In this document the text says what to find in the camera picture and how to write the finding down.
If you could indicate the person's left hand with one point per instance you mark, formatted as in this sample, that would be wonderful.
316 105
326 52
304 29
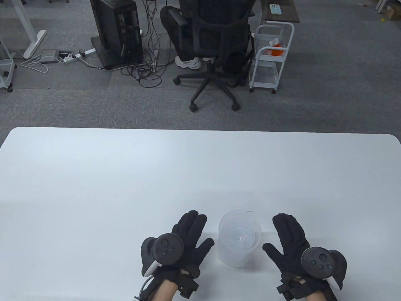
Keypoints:
194 244

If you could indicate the person's right hand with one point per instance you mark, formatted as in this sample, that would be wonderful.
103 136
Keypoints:
288 244

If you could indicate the huge clear plastic beaker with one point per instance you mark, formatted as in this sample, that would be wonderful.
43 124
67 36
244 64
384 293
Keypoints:
238 261

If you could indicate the person's left forearm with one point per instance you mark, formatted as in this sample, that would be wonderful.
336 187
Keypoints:
164 291

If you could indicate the left black white controller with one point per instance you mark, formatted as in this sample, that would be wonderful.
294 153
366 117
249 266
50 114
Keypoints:
166 247

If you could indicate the black white controller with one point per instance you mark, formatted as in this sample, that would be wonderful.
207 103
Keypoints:
319 261
166 247

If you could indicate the right black white controller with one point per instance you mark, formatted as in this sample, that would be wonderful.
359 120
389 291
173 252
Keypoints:
319 261

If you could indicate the white rolling cart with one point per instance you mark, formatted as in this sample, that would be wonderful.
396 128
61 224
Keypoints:
264 85

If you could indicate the orange packet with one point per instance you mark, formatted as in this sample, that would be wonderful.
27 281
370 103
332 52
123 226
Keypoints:
275 50

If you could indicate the black office chair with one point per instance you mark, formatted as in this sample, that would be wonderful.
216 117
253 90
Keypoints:
222 34

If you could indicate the white power strip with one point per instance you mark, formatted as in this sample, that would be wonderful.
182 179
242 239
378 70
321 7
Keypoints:
86 51

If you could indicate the brown side table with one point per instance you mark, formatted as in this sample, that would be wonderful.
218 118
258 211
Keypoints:
288 12

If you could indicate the pale remote control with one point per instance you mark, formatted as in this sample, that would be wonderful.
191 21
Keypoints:
275 9

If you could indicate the black computer tower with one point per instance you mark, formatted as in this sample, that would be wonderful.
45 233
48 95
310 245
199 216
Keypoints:
106 25

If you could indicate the grey floor socket box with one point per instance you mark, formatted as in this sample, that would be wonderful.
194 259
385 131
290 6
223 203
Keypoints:
50 56

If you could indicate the cardboard box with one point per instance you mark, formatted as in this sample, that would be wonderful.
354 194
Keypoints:
393 12

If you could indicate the white desk leg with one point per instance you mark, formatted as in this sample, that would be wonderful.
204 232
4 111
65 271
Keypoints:
31 44

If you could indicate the small white wheeled cart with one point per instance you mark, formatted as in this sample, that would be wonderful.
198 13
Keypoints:
6 66

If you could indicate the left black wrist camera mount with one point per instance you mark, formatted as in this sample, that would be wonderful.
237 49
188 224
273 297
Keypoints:
189 287

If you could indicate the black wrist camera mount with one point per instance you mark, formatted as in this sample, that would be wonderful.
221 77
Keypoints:
189 287
286 291

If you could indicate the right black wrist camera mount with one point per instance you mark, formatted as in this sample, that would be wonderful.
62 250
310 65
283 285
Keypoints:
286 291

